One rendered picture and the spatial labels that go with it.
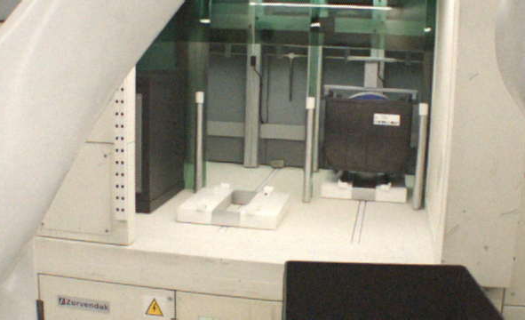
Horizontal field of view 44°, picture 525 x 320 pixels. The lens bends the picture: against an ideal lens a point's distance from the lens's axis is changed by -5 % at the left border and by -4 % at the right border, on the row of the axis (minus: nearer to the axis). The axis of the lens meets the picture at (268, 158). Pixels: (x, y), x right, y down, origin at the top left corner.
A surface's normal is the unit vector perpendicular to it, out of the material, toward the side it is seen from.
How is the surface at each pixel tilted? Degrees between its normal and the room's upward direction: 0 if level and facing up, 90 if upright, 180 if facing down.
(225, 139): 90
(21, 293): 49
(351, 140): 90
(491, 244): 90
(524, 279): 90
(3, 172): 71
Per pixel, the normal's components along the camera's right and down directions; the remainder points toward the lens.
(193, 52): -0.18, 0.17
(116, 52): 0.71, 0.41
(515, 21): -0.96, 0.00
